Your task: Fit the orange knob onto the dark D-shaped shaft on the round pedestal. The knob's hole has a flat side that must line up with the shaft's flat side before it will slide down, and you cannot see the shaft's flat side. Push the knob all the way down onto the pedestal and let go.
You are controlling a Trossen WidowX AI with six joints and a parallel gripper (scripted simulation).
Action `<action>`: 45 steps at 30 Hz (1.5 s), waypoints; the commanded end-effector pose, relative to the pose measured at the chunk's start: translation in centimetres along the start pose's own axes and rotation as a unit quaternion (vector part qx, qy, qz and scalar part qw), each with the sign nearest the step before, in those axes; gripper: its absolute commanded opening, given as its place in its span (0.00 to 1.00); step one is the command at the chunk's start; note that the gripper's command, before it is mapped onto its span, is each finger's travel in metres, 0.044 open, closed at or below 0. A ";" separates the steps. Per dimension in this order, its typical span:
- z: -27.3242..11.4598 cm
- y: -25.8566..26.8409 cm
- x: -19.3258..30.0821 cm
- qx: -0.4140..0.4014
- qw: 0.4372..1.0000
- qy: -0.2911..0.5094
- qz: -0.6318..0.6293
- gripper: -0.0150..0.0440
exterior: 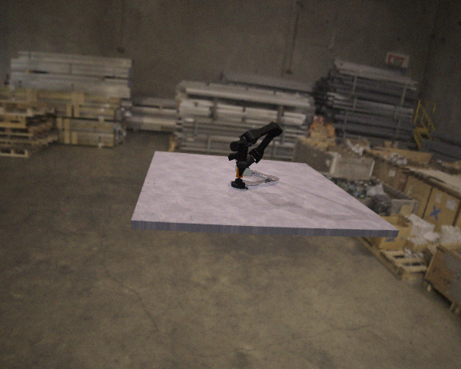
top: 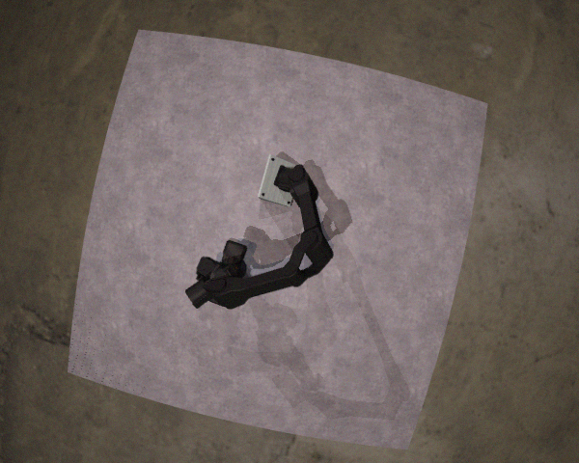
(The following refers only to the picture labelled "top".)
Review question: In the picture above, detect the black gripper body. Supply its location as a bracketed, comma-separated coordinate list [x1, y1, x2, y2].
[208, 240, 247, 307]

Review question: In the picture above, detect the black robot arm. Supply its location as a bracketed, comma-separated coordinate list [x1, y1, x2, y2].
[185, 164, 334, 310]

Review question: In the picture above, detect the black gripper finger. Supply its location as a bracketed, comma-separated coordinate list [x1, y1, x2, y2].
[221, 254, 242, 268]

